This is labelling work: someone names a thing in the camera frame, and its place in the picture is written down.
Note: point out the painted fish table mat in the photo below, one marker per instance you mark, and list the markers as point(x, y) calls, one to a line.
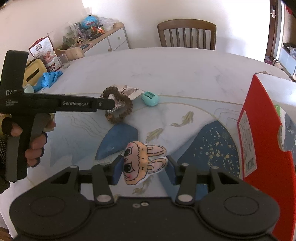
point(175, 111)

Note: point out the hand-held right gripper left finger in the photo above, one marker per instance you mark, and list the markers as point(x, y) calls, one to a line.
point(116, 172)

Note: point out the yellow tissue box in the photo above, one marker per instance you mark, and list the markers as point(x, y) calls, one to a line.
point(33, 71)

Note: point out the pile of small toys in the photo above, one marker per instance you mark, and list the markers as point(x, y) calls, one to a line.
point(78, 34)

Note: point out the red white cardboard box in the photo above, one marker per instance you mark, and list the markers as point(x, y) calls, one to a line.
point(261, 129)

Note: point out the blue plastic gloves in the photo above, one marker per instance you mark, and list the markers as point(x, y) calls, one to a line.
point(48, 77)

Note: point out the brown wooden slat chair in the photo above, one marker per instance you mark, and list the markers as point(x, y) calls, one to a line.
point(185, 23)

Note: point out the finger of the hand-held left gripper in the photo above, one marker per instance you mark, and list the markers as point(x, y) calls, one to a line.
point(105, 104)

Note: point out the clear plastic bag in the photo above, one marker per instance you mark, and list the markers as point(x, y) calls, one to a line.
point(106, 23)

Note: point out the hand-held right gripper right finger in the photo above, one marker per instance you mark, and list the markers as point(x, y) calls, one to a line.
point(172, 172)

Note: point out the white cabinet wooden top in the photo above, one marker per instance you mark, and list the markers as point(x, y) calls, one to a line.
point(116, 40)

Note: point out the mint green pencil sharpener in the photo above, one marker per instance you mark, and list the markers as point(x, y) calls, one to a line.
point(150, 99)

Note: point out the blue globe toy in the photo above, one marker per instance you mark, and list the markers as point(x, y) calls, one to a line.
point(89, 21)

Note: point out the person's left hand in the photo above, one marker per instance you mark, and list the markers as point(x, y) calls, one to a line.
point(37, 143)

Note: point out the silver foil wrapper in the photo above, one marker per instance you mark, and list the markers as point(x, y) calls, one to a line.
point(130, 91)

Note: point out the low white cabinet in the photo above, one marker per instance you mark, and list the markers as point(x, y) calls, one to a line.
point(288, 60)

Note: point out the pink floor rug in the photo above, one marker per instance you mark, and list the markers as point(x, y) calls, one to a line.
point(268, 60)

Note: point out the clear glass cup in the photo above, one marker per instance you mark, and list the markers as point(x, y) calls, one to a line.
point(63, 60)

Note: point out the red white snack box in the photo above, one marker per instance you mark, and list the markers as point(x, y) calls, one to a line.
point(45, 53)

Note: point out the cartoon bunny plush sticker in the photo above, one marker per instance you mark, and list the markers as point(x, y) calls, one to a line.
point(138, 157)

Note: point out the light wooden chair back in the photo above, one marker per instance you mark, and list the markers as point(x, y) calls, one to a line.
point(74, 52)

